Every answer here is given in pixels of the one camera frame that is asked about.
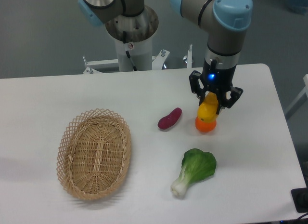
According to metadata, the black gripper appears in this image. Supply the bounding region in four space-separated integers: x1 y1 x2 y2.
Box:
189 60 243 114

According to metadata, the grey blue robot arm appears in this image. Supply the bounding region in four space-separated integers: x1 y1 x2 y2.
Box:
78 0 253 111

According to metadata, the orange fruit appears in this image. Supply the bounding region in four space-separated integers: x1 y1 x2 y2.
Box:
195 117 217 132

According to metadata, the purple sweet potato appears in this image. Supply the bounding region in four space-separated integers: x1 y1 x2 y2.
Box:
157 107 182 130

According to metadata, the green bok choy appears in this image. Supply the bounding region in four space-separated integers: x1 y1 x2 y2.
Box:
170 148 217 198

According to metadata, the black device at table edge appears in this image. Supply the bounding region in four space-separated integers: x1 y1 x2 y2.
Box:
291 187 308 213

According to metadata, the woven wicker basket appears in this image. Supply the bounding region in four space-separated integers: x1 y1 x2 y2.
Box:
56 108 131 200

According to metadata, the white frame at right edge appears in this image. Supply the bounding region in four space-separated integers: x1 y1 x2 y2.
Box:
284 74 308 120

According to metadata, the black cable on pedestal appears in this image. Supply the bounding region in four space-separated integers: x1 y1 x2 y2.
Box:
122 31 139 72

